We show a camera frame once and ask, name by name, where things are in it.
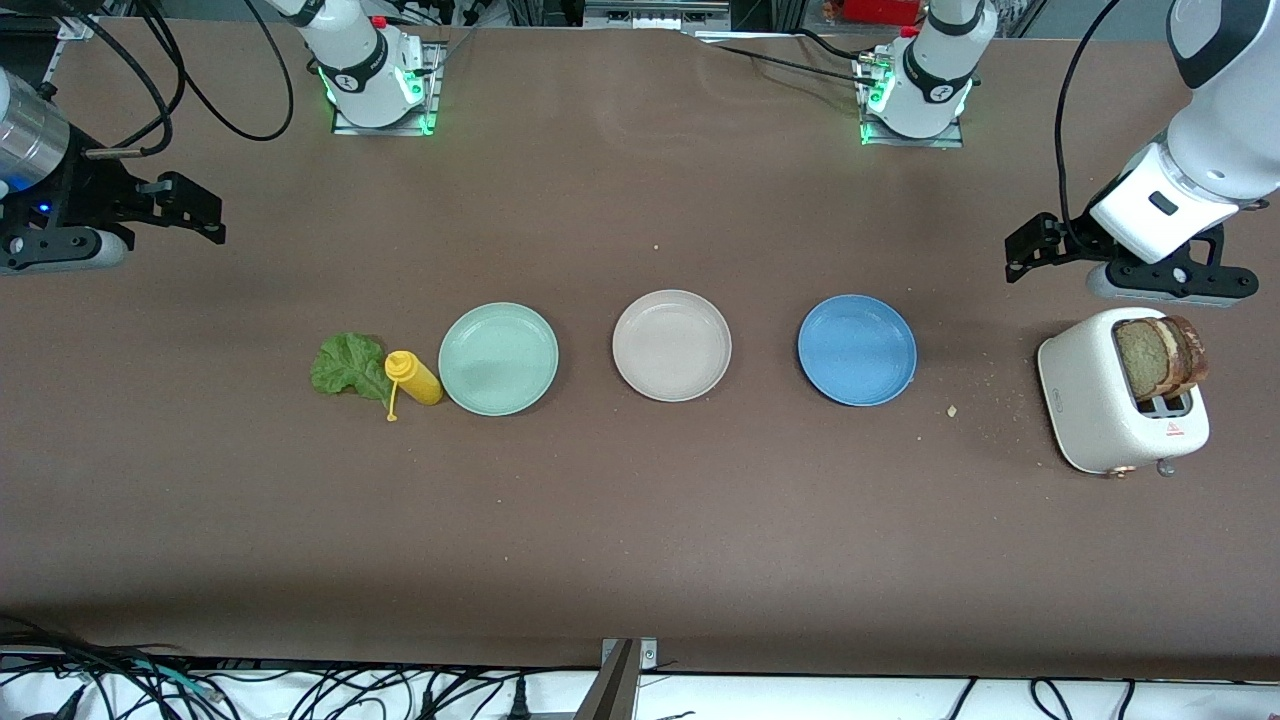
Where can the black power plug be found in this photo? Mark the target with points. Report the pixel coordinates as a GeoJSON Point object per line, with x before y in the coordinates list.
{"type": "Point", "coordinates": [518, 705]}

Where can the blue plate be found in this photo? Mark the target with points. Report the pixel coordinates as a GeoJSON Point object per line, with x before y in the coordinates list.
{"type": "Point", "coordinates": [857, 350]}

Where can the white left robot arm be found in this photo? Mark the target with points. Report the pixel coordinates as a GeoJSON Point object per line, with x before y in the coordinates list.
{"type": "Point", "coordinates": [1220, 150]}

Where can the yellow squeeze bottle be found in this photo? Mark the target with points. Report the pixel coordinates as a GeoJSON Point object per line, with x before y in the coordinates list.
{"type": "Point", "coordinates": [418, 382]}

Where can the aluminium table corner bracket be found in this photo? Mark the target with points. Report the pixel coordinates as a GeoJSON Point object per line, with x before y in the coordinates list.
{"type": "Point", "coordinates": [78, 28]}

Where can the red box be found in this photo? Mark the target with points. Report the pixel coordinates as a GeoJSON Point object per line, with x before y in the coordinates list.
{"type": "Point", "coordinates": [880, 10]}

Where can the aluminium table edge bracket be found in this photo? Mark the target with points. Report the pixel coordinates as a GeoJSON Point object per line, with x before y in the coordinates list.
{"type": "Point", "coordinates": [620, 690]}

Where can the beige plate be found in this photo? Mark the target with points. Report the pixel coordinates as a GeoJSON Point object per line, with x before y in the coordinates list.
{"type": "Point", "coordinates": [672, 345]}

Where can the cream white toaster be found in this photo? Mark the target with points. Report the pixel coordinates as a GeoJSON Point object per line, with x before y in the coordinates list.
{"type": "Point", "coordinates": [1080, 400]}

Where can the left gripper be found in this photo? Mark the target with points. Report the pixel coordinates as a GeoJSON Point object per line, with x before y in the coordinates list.
{"type": "Point", "coordinates": [1078, 238]}

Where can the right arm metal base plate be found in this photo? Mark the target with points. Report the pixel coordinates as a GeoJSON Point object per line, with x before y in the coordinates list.
{"type": "Point", "coordinates": [337, 127]}

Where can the grey metal frame device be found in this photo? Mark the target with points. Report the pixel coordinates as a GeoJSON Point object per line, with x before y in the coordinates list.
{"type": "Point", "coordinates": [650, 15]}

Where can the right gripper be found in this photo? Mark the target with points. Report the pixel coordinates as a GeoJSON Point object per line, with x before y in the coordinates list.
{"type": "Point", "coordinates": [88, 192]}

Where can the mint green plate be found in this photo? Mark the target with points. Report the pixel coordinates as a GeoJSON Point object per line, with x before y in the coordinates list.
{"type": "Point", "coordinates": [498, 360]}

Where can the toasted bread slice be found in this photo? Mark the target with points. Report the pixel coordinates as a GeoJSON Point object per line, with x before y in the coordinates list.
{"type": "Point", "coordinates": [1190, 355]}
{"type": "Point", "coordinates": [1140, 360]}

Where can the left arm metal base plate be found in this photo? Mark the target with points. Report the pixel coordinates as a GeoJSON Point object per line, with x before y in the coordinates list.
{"type": "Point", "coordinates": [955, 141]}

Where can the green lettuce leaf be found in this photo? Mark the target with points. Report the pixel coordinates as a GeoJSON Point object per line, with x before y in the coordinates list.
{"type": "Point", "coordinates": [345, 365]}

